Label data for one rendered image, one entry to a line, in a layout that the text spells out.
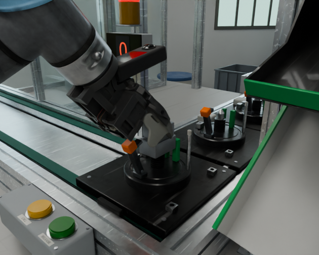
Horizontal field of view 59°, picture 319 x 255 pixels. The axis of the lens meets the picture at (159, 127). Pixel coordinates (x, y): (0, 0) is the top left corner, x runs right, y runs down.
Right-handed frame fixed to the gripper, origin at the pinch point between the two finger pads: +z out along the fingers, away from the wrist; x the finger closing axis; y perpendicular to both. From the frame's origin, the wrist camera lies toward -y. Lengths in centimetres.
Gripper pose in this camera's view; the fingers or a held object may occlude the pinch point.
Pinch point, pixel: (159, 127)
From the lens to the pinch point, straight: 55.6
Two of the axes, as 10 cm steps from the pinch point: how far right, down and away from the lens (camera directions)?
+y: -4.8, 8.3, -2.9
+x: 7.6, 2.4, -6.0
